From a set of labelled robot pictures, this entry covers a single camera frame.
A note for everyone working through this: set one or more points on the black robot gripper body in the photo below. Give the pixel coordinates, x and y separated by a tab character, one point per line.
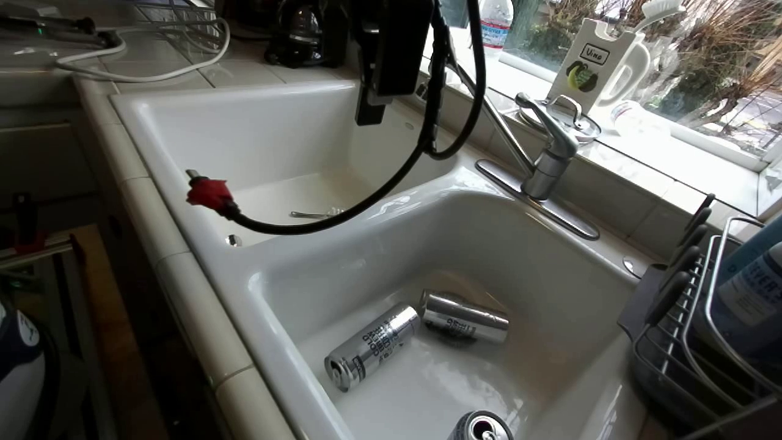
389	36

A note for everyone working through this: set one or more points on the chrome sink faucet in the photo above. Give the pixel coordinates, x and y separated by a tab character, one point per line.
546	169

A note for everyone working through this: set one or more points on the white carton box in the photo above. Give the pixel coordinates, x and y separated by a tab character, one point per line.
601	64

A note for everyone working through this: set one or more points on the white double kitchen sink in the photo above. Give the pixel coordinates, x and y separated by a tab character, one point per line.
270	189

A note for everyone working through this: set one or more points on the silver can right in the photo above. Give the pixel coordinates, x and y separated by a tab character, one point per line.
463	320

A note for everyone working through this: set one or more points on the silver can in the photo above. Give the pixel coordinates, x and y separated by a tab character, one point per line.
463	320
352	360

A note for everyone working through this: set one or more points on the silver can left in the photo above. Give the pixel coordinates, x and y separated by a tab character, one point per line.
352	360

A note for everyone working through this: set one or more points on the black wire dish rack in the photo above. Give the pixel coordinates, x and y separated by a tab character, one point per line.
705	332

